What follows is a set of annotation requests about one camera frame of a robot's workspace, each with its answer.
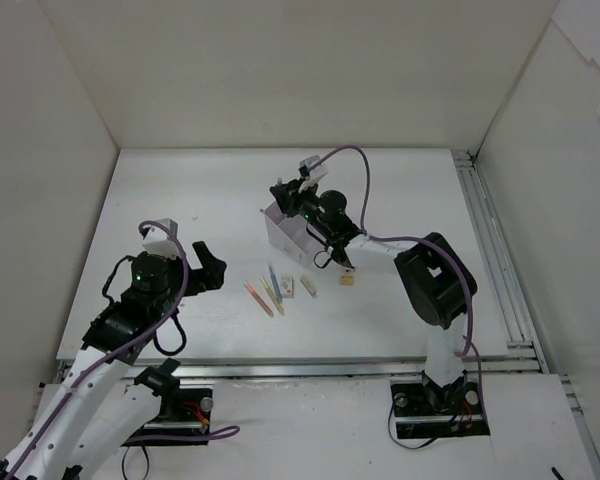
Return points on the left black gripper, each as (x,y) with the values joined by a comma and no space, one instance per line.
(200,275)

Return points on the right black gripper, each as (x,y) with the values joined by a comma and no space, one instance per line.
(287,196)

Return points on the white three-compartment organizer box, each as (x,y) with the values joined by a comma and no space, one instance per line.
(290,236)

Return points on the blue highlighter pen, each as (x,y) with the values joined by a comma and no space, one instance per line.
(274,282)

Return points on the yellow highlighter pen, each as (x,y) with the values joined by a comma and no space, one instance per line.
(270,292)

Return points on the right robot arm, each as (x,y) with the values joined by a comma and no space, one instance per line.
(438,285)

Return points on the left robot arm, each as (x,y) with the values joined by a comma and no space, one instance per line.
(81,428)

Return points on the staples box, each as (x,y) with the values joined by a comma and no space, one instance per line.
(287,286)

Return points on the white eraser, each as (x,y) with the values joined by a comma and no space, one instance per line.
(309,286)

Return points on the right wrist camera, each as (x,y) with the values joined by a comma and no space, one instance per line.
(311,170)

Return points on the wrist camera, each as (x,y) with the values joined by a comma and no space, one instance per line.
(311,170)
(157,238)

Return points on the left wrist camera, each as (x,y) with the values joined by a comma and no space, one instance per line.
(157,238)

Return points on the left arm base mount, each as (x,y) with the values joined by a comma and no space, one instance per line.
(184,416)

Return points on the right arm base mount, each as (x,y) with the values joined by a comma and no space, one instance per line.
(414,419)

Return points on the aluminium frame rail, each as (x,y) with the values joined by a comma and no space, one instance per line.
(516,317)

